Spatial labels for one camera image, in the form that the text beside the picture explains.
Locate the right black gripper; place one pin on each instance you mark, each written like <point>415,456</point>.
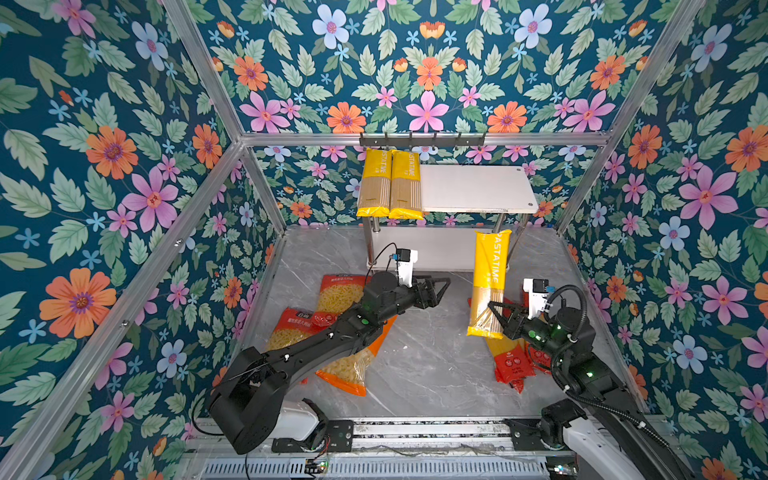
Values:
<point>513,326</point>

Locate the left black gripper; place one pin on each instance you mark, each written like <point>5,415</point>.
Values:
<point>424,300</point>

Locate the red spaghetti pack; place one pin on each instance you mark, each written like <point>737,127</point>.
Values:
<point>511,362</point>
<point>539,360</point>

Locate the yellow spaghetti pack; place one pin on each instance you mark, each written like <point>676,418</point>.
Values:
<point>490,268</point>
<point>406,192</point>
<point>375,192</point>

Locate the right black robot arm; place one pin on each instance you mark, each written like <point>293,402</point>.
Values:
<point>598,419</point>

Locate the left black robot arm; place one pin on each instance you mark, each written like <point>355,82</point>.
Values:
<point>246,404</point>

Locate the white two-tier shelf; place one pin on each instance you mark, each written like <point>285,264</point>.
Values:
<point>504,191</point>

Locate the red macaroni bag upper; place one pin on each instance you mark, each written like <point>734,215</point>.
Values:
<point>338,292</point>

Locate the red macaroni bag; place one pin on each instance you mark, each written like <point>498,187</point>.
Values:
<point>295,326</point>
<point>338,292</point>

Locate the orange macaroni bag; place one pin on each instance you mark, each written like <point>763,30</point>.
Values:
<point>348,374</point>

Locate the red macaroni bag lower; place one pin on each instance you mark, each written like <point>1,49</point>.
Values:
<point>295,326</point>

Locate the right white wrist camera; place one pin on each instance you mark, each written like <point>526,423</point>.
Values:
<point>536,293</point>

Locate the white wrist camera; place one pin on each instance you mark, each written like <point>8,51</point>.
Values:
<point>405,260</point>
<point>536,293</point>

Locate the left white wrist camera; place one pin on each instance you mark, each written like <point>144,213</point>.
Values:
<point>405,260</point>

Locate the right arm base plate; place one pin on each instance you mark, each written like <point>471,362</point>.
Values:
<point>533,434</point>

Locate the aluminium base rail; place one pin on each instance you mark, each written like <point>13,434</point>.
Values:
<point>404,436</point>

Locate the metal hook rail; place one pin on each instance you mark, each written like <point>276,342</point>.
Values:
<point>409,140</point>

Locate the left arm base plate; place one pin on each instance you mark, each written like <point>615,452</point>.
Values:
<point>331,436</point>

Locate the white vented cable duct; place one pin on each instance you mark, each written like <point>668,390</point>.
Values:
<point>375,468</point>

